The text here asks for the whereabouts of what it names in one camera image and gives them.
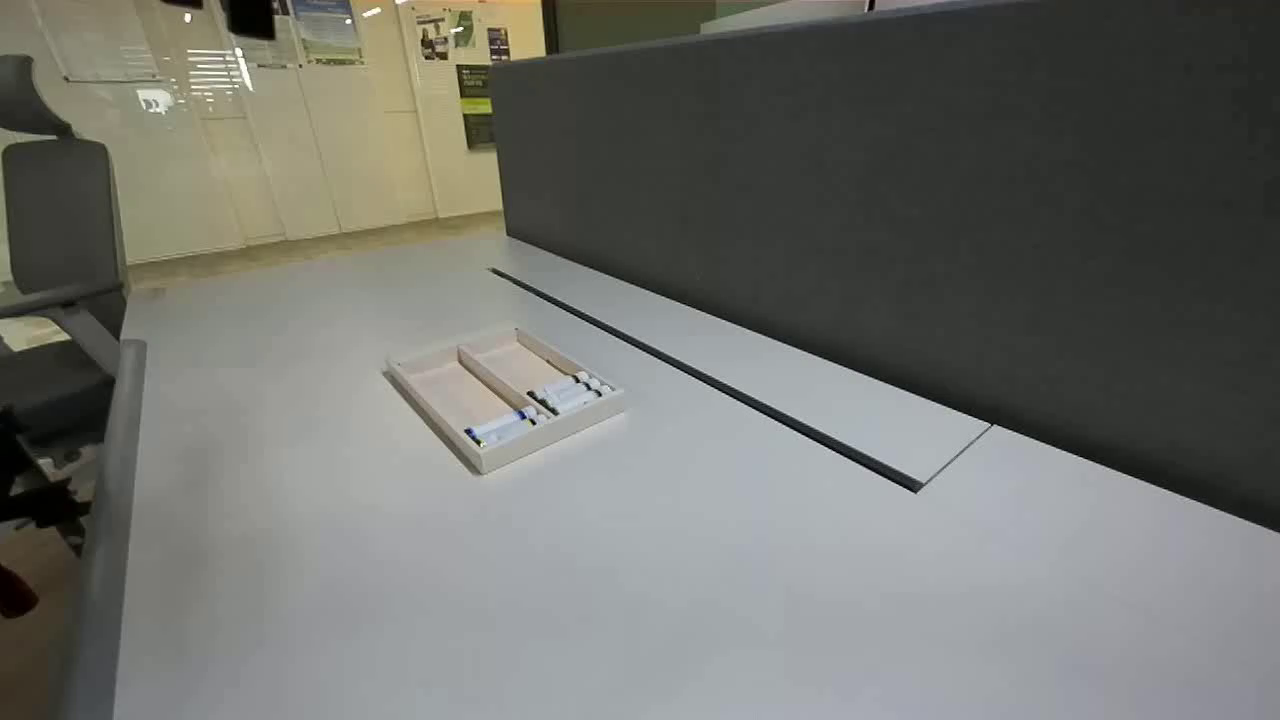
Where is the green wall poster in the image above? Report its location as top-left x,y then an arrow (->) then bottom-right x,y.
455,61 -> 500,152

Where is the dark gray desk partition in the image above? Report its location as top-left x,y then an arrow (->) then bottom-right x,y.
484,0 -> 1280,534

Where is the landscape wall poster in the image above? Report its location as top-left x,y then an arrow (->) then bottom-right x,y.
290,0 -> 367,67

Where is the gray office chair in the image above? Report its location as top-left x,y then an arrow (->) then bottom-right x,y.
0,52 -> 135,625

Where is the gray table cable flap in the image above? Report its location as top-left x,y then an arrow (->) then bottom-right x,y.
487,238 -> 998,497

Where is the light wooden two-compartment tray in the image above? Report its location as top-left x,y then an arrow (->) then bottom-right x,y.
383,320 -> 633,481

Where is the small photo wall poster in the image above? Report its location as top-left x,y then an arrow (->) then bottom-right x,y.
413,12 -> 455,63

